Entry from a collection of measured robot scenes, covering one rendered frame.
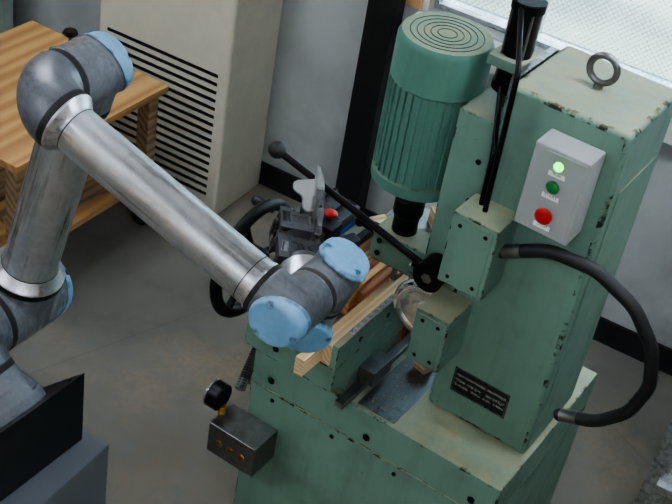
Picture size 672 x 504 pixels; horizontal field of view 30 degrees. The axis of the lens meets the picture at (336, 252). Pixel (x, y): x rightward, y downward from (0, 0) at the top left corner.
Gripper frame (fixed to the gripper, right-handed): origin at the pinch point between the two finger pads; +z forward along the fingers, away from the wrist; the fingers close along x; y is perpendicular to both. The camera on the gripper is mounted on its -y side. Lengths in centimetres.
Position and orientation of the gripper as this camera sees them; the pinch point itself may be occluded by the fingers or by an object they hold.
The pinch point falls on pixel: (308, 193)
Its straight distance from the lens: 237.3
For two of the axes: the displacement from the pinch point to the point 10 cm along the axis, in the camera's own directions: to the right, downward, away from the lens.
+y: -9.4, -2.0, -2.9
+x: -3.4, 6.5, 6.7
